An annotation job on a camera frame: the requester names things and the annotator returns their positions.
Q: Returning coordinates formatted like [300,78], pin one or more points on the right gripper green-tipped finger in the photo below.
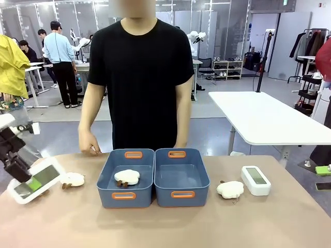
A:
[324,186]
[322,170]

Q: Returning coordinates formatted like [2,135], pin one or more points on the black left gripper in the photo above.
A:
[10,144]

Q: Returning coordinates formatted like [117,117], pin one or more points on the white digital clock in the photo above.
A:
[256,179]
[49,173]

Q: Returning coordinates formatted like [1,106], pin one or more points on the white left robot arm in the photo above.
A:
[5,121]

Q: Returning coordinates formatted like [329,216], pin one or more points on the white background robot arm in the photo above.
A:
[81,42]
[195,38]

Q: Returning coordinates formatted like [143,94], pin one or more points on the person's left forearm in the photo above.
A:
[184,121]

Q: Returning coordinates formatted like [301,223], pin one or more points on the person's right forearm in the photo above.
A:
[88,113]

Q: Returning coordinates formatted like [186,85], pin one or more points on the person's right hand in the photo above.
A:
[88,143]

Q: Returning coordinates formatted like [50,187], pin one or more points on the person's left hand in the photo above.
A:
[181,145]

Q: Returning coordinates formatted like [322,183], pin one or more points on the white sheep plush toy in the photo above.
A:
[230,188]
[76,179]
[128,177]

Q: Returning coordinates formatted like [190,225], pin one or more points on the white side table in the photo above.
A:
[263,116]

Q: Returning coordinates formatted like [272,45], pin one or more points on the floral patterned cloth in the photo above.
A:
[10,103]

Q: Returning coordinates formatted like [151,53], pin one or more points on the black trolley cart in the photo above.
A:
[309,90]

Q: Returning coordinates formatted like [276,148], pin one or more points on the white background desk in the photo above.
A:
[35,77]

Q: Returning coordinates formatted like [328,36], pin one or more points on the red jacket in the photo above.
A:
[324,60]

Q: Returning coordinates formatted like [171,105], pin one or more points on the yellow jacket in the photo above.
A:
[11,67]

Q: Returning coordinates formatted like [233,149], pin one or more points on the black tripod pole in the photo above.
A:
[263,59]

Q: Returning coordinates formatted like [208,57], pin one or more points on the clothes rack with coats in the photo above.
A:
[307,44]

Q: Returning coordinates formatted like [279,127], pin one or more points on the black suitcases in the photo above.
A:
[253,60]

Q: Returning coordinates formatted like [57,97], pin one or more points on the seated man in black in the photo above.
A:
[27,50]

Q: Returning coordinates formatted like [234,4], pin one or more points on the man in light blue shirt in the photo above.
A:
[60,51]

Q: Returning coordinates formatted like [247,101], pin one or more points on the white shoe rack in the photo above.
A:
[227,69]

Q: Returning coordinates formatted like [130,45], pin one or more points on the standing person in dark top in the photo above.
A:
[43,38]

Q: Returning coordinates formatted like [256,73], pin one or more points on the person in black t-shirt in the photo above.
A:
[141,77]

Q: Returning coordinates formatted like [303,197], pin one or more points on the black office chair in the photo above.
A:
[207,68]

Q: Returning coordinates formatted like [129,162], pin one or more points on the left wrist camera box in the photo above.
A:
[31,127]

